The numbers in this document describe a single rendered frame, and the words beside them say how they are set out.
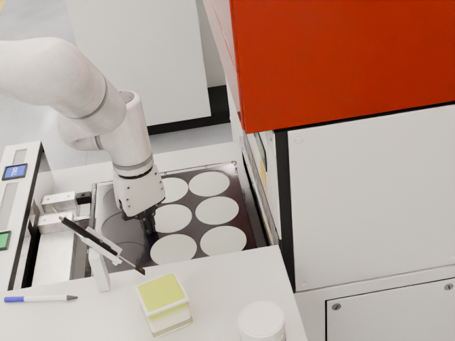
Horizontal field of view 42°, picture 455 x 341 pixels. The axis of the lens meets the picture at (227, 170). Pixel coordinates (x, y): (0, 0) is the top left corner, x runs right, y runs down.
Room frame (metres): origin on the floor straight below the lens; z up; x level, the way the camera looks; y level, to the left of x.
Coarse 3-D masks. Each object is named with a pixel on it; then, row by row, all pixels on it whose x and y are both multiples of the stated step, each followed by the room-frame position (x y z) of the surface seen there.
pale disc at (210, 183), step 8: (200, 176) 1.20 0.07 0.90; (208, 176) 1.19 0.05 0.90; (216, 176) 1.19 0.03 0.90; (224, 176) 1.19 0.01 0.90; (192, 184) 1.17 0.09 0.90; (200, 184) 1.16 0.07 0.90; (208, 184) 1.16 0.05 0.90; (216, 184) 1.16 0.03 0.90; (224, 184) 1.15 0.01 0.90; (192, 192) 1.13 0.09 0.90; (200, 192) 1.13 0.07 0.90; (208, 192) 1.13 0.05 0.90; (216, 192) 1.12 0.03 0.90
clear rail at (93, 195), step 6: (96, 186) 1.21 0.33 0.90; (96, 192) 1.19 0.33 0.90; (96, 198) 1.17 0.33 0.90; (90, 204) 1.14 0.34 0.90; (90, 210) 1.11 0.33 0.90; (90, 216) 1.09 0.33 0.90; (90, 222) 1.07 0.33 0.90; (90, 246) 0.98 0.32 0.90; (90, 270) 0.91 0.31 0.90; (84, 276) 0.90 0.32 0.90; (90, 276) 0.90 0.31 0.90
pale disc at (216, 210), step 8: (208, 200) 1.10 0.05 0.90; (216, 200) 1.09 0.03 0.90; (224, 200) 1.09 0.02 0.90; (232, 200) 1.09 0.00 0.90; (200, 208) 1.07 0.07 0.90; (208, 208) 1.07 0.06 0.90; (216, 208) 1.06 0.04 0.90; (224, 208) 1.06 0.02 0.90; (232, 208) 1.06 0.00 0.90; (200, 216) 1.04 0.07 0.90; (208, 216) 1.04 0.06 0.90; (216, 216) 1.04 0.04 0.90; (224, 216) 1.03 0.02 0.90; (232, 216) 1.03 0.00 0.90; (216, 224) 1.01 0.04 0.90
